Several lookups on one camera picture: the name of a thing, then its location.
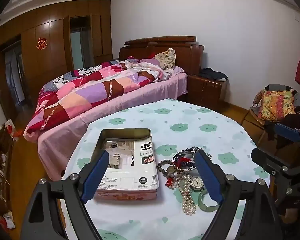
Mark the dark purple bead bracelet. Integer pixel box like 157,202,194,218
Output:
179,147,203,168

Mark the wooden wardrobe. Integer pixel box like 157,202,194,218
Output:
0,0,113,120

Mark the dark clothes pile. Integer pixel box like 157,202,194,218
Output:
199,67,228,82

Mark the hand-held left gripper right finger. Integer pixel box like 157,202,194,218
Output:
194,149,283,240

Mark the grey bead bracelet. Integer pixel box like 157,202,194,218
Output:
157,159,181,180

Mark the chair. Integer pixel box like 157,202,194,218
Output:
249,84,300,130

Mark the silver bangle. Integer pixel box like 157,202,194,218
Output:
172,151,201,172

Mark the silver pocket watch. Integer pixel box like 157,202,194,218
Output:
190,176,205,190

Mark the bed with pink sheet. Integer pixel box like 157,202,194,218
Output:
24,66,188,180

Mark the cardboard box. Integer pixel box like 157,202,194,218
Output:
241,109,275,150

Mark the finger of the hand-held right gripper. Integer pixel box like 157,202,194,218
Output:
251,147,300,198
274,122,300,150

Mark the pearl necklace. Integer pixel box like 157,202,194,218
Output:
176,172,197,215

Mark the bed with patchwork quilt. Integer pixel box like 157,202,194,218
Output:
119,36,205,75

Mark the red paper decoration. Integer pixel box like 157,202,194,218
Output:
36,37,48,51

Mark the patchwork quilt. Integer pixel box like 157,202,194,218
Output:
24,60,170,133

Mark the wooden cabinet with clutter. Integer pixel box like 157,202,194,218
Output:
0,123,15,229

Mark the floral pillow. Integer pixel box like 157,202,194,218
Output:
155,48,177,70

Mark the green jade bangle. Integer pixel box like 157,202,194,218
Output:
197,189,220,212

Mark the pink metal tin box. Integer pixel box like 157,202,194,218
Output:
91,128,159,202

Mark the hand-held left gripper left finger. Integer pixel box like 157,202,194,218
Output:
20,150,110,240

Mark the colourful patterned cushion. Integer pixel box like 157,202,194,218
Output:
259,89,297,122

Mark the printed paper packet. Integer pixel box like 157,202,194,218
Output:
96,137,158,189

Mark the red and white bag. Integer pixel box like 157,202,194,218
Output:
4,119,17,142

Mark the wooden nightstand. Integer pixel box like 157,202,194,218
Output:
186,74,229,105

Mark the white tablecloth with green clouds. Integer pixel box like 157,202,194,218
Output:
61,99,270,240

